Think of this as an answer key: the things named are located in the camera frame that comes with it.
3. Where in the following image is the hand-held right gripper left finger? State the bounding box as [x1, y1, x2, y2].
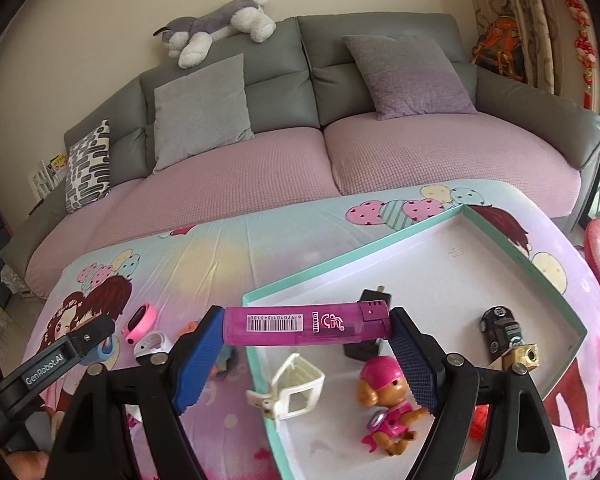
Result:
[45, 305, 226, 480]

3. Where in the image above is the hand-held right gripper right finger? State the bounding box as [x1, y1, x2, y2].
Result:
[389, 306, 568, 480]

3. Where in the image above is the blue and orange plastic toy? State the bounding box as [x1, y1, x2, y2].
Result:
[211, 345, 238, 381]

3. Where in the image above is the brown dog toy figure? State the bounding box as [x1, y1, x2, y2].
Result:
[356, 357, 431, 457]

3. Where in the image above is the white smartwatch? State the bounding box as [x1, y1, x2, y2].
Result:
[132, 331, 172, 366]

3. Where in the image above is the pink kids watch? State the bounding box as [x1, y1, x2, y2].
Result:
[122, 304, 158, 345]

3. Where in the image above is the black charger plug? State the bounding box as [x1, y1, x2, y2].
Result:
[344, 285, 395, 361]

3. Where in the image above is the red glue bottle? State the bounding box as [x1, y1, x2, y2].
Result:
[469, 402, 490, 443]

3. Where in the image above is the black toy car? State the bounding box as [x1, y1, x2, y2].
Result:
[480, 305, 523, 361]

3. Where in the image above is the white hair claw clip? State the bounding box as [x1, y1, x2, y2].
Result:
[245, 352, 326, 421]

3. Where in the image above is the teal-edged white tray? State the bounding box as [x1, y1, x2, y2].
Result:
[242, 204, 588, 480]

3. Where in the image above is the gold patterned lighter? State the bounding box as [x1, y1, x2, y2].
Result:
[500, 344, 542, 373]

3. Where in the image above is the magenta plastic lighter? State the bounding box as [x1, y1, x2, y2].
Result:
[223, 300, 393, 347]

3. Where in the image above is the person's left hand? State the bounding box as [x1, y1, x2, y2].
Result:
[0, 449, 46, 480]

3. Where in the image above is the white lace cloth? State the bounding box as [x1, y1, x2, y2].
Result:
[0, 265, 28, 293]

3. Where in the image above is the printed cartoon blanket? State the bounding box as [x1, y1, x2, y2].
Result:
[0, 178, 600, 480]

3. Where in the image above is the black white patterned pillow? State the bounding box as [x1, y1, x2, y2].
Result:
[66, 119, 112, 214]

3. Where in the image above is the pink sofa cover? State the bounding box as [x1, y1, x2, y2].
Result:
[25, 110, 581, 301]

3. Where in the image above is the purple grey pillow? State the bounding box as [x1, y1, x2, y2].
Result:
[341, 35, 479, 122]

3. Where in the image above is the grey sofa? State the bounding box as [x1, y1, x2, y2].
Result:
[0, 14, 600, 301]

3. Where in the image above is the orange bag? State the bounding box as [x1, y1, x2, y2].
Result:
[471, 16, 526, 81]

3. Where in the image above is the grey white plush dog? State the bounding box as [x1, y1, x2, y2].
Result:
[153, 0, 277, 69]

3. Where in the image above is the red hanging decoration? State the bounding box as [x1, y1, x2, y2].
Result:
[560, 0, 596, 111]

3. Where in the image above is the patterned beige curtain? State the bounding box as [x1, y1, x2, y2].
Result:
[462, 0, 596, 96]

